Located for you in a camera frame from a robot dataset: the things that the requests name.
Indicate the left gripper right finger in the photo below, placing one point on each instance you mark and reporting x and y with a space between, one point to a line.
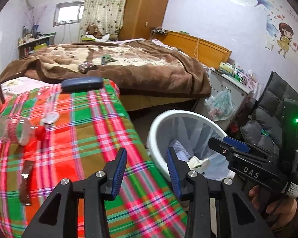
179 171

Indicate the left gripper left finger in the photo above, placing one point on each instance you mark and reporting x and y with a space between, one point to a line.
114 171

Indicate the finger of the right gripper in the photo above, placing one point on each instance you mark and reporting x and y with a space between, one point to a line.
223 148
235 143

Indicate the cream leaf paper cup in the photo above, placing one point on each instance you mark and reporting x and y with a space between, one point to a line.
200 166

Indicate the white trash bin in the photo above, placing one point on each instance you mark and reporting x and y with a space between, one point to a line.
190 133

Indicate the right hand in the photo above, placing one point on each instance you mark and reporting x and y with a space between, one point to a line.
284 211

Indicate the grey padded chair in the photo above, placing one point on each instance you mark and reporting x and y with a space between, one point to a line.
264 128

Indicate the green plastic bag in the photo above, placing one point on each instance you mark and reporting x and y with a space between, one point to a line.
220 106

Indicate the white nightstand drawers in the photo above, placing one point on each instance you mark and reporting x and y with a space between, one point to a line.
240 94

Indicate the plaid colourful blanket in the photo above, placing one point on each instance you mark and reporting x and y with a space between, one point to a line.
92 126

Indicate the clear lid with stem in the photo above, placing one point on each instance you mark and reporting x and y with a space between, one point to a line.
50 114

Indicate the brown snack wrapper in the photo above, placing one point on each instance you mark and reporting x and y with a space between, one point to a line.
26 174

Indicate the dark blue glasses case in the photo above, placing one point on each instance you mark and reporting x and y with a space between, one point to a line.
82 84

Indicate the wooden headboard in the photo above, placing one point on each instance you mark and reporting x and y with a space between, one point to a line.
208 53

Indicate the clear bottle red label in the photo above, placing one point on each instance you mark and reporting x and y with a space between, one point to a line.
20 130

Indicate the brown fleece blanket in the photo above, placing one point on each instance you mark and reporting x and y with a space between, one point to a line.
138 67

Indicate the dark crumpled wrapper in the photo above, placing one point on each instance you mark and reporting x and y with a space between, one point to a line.
86 66

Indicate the small green box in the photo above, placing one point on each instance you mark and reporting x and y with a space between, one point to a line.
105 59

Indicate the white bed sheet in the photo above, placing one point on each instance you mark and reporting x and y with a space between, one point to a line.
20 85

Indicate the brown teddy bear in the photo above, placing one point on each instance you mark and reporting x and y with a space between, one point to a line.
94 31

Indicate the vase with dry branches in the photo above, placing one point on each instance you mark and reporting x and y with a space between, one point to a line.
34 16

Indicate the barred window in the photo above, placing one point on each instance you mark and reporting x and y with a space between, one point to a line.
68 13

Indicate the patterned curtain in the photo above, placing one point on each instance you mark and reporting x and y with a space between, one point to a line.
107 15

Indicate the wooden wardrobe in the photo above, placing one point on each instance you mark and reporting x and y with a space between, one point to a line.
141 17

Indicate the cartoon children wall sticker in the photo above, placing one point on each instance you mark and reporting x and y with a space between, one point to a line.
285 41

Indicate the cluttered wall shelf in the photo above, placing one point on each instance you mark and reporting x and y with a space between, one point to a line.
29 45

